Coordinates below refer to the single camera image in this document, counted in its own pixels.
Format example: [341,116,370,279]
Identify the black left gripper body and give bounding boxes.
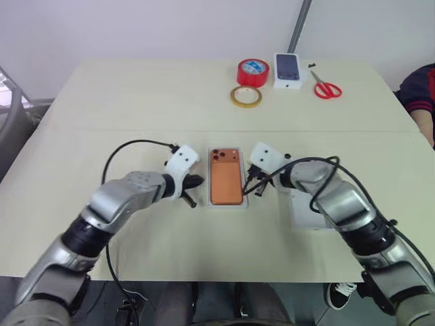
[179,171,200,198]

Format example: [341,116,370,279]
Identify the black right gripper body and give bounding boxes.
[245,164,273,186]

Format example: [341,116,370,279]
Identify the orange smartphone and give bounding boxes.
[206,146,251,210]
[208,147,245,206]

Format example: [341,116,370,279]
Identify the white phone box lid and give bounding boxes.
[288,187,338,232]

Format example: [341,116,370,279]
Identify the white box with phone print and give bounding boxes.
[272,52,306,91]

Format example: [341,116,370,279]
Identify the small black floor box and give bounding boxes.
[114,300,139,326]

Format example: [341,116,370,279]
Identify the orange smartphone in tray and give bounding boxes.
[206,146,251,210]

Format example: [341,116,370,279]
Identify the yellow tape roll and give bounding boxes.
[230,85,263,109]

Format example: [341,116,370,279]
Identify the red tape roll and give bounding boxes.
[236,58,271,88]

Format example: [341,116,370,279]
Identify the black and white sneaker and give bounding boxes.
[326,281,358,311]

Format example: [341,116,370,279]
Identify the grey metal pole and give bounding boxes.
[287,0,313,54]

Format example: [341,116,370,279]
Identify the person in dark red jacket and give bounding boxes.
[396,62,435,118]

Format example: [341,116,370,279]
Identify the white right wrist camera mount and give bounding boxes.
[249,141,293,175]

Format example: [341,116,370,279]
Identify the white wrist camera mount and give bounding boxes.
[164,144,200,200]
[249,141,293,175]

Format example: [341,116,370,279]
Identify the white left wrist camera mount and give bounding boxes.
[164,144,200,200]

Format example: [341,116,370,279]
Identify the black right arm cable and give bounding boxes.
[264,155,435,285]

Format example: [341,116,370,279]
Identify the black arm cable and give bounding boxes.
[101,139,180,187]
[264,155,435,285]

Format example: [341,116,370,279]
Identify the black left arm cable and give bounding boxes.
[101,139,180,187]

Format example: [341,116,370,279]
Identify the thin black hanging cable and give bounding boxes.
[105,242,150,308]

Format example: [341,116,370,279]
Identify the red handled scissors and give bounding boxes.
[309,69,343,100]

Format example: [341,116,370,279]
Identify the grey metal frame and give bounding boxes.
[0,65,56,173]

